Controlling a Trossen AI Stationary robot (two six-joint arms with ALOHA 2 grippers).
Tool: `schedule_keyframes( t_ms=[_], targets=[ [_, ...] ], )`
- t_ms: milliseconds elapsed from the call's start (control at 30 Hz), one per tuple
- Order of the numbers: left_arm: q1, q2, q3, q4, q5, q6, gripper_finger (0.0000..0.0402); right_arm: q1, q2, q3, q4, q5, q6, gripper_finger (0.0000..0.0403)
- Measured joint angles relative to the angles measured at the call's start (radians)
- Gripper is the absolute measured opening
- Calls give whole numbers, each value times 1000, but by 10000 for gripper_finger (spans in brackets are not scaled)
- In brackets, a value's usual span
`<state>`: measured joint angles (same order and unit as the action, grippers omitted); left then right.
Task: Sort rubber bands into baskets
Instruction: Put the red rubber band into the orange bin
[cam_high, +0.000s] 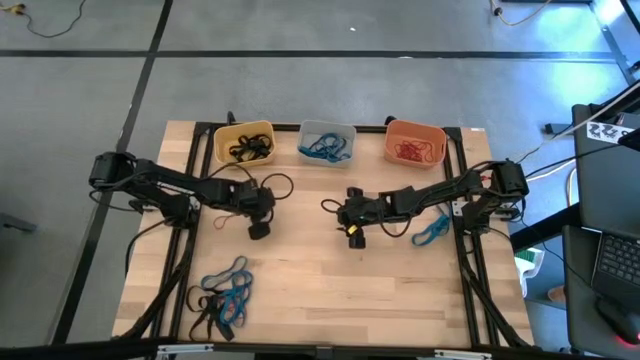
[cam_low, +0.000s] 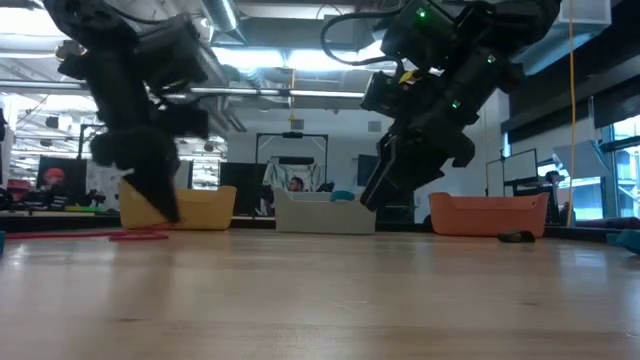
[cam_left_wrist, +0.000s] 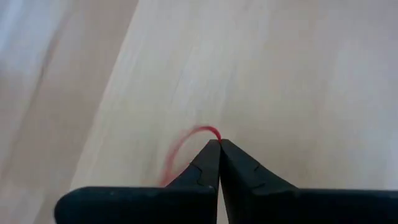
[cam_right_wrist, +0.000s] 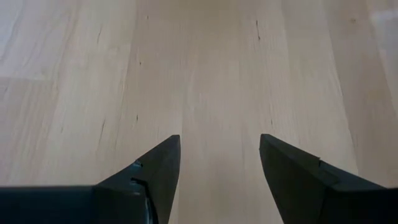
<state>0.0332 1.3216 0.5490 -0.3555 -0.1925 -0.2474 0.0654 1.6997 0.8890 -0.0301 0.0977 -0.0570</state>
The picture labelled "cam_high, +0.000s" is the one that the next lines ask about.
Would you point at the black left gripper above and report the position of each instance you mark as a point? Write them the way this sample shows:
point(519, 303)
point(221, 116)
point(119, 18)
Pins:
point(255, 200)

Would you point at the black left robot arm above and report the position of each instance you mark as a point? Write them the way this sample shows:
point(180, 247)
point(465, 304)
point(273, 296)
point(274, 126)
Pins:
point(165, 182)

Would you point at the silver base bracket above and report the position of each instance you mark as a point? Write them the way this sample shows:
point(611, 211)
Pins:
point(195, 202)
point(458, 208)

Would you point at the black laptop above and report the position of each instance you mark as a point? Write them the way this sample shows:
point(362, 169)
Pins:
point(620, 260)

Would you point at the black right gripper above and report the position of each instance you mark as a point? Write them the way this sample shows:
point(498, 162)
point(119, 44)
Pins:
point(372, 210)

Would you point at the grey floor object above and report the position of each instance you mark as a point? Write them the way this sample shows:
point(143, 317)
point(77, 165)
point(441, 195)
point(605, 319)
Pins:
point(17, 223)

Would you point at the yellow plastic basket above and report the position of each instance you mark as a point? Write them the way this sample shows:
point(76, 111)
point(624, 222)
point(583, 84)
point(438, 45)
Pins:
point(222, 135)

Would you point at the person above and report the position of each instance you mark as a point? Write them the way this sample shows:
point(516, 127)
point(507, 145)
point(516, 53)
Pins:
point(556, 294)

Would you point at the black computer mouse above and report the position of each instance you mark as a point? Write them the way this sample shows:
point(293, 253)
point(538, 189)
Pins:
point(620, 320)

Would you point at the white plastic basket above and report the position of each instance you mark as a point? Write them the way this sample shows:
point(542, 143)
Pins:
point(325, 126)

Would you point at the silver frame plate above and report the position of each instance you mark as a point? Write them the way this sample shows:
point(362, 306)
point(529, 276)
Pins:
point(462, 355)
point(185, 349)

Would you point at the orange plastic basket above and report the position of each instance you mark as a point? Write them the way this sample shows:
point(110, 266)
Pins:
point(415, 131)

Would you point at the white and green object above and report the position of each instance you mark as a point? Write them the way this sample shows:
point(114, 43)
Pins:
point(530, 272)

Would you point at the black aluminium table frame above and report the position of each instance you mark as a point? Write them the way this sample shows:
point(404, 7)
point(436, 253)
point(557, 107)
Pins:
point(370, 128)

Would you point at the wide black rubber band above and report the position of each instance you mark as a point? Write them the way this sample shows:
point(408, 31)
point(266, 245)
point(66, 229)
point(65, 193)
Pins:
point(192, 300)
point(225, 332)
point(242, 150)
point(261, 145)

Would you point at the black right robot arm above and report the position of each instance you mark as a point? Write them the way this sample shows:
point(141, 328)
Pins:
point(450, 190)

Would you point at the white marker sheet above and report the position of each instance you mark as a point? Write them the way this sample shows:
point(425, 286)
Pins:
point(607, 132)

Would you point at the black frame knob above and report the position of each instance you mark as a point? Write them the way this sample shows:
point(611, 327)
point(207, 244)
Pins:
point(230, 119)
point(389, 120)

